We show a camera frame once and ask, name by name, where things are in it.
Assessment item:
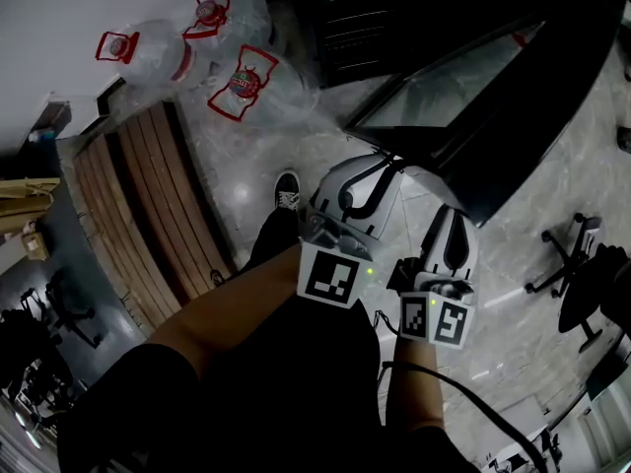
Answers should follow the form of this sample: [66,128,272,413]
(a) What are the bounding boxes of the black sneaker white laces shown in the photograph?
[273,169,303,212]

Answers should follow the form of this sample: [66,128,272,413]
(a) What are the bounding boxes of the black swivel chair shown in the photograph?
[524,212,631,355]

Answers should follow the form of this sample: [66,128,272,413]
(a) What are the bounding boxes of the black box cabinet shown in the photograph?
[290,0,494,89]

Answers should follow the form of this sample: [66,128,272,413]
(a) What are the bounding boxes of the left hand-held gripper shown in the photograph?
[296,153,405,309]

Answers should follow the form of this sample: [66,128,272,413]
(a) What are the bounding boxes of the person's black shirt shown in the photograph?
[56,293,482,473]

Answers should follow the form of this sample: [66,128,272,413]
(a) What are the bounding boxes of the person's right forearm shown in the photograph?
[384,335,446,434]

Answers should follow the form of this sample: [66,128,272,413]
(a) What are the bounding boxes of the person's black trouser leg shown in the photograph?
[235,205,303,285]

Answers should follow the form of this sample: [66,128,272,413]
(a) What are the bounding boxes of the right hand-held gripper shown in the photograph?
[386,204,479,350]

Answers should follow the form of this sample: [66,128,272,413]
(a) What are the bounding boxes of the person's left forearm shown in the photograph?
[147,242,305,379]

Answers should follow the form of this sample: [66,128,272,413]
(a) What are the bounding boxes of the thick black cable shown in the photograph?
[378,360,548,473]

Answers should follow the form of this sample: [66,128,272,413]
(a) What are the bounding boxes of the wooden slat bench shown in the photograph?
[72,100,234,337]

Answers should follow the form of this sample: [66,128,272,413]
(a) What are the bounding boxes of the brown cardboard box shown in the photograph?
[19,232,51,261]

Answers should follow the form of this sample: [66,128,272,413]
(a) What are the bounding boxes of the black chair with wheels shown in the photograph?
[19,268,105,350]

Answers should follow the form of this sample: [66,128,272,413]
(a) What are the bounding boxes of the clear water jug red handle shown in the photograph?
[181,0,275,56]
[95,17,203,91]
[206,43,321,130]

